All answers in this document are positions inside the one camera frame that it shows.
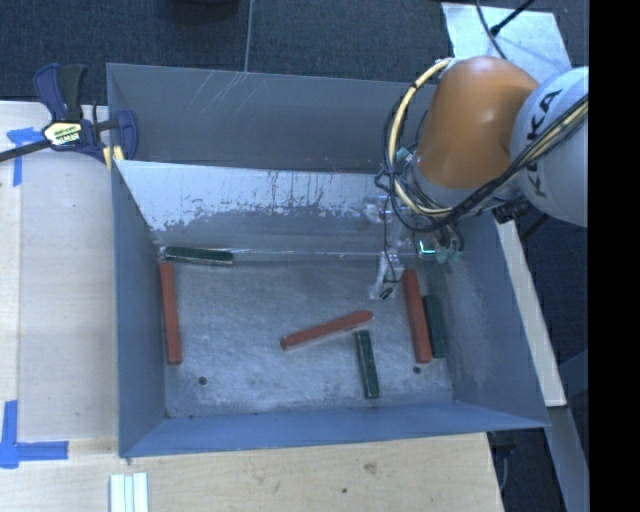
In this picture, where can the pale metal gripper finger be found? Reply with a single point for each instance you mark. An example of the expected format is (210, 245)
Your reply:
(375, 210)
(388, 280)

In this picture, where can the red-brown flat block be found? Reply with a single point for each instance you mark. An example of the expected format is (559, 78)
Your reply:
(325, 330)
(416, 320)
(171, 315)

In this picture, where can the dark green flat block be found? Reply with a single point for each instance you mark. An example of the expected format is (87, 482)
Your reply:
(436, 327)
(200, 255)
(367, 365)

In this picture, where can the grey metal bin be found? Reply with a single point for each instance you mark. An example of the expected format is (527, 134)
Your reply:
(280, 370)

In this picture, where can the pale wood flat board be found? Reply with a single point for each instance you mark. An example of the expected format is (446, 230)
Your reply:
(67, 300)

